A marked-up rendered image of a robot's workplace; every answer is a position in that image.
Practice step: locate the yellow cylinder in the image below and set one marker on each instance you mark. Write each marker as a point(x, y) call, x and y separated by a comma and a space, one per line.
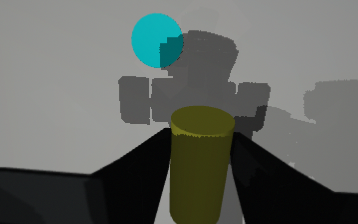
point(200, 152)

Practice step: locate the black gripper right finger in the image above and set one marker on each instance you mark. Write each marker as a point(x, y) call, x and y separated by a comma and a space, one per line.
point(272, 192)

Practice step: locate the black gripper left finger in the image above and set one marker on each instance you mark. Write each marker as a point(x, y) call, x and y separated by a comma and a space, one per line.
point(126, 191)

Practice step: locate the cyan circle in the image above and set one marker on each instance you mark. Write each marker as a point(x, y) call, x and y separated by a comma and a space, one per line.
point(157, 40)

